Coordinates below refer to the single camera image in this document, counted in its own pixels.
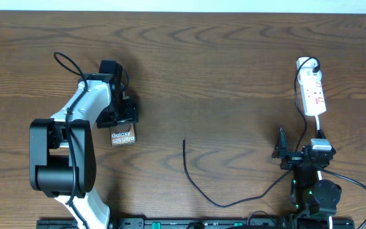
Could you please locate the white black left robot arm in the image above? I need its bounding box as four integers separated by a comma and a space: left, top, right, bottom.
29, 60, 138, 229

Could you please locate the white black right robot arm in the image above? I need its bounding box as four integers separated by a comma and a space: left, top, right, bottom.
272, 128, 342, 228

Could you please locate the white power strip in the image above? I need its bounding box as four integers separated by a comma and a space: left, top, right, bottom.
298, 70, 327, 116

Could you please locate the black charger cable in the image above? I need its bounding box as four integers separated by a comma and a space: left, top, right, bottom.
182, 57, 322, 209

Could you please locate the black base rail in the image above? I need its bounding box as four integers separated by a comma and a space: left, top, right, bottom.
36, 217, 355, 229

